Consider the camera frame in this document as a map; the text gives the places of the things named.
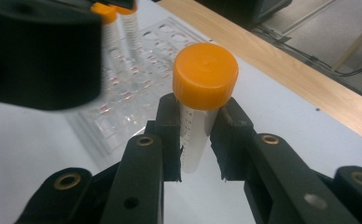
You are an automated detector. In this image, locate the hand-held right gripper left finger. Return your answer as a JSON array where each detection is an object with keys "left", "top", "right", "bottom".
[{"left": 99, "top": 92, "right": 184, "bottom": 224}]

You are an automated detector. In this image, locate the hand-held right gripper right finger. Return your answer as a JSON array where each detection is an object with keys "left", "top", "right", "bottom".
[{"left": 209, "top": 97, "right": 361, "bottom": 224}]

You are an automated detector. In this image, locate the orange-capped clear tube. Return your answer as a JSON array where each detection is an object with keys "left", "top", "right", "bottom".
[
  {"left": 90, "top": 2, "right": 123, "bottom": 73},
  {"left": 172, "top": 42, "right": 240, "bottom": 175},
  {"left": 115, "top": 3, "right": 144, "bottom": 65}
]

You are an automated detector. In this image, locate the clear plastic tube rack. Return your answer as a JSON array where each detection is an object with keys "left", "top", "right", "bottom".
[{"left": 64, "top": 16, "right": 214, "bottom": 163}]

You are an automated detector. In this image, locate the white board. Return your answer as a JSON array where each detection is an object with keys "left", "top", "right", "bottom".
[{"left": 0, "top": 0, "right": 362, "bottom": 224}]

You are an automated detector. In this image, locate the wooden table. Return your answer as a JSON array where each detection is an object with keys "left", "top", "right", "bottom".
[{"left": 156, "top": 0, "right": 362, "bottom": 147}]

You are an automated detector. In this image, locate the black cabinet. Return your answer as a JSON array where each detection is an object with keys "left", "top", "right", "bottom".
[{"left": 197, "top": 0, "right": 294, "bottom": 31}]

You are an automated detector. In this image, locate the pale wooden furniture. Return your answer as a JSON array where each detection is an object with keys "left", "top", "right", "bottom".
[{"left": 330, "top": 13, "right": 362, "bottom": 73}]

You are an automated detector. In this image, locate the grey floor cable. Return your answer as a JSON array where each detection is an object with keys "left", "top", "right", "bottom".
[{"left": 252, "top": 26, "right": 341, "bottom": 75}]

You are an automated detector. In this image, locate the black hanging cable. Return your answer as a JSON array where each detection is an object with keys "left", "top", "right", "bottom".
[{"left": 336, "top": 54, "right": 362, "bottom": 78}]

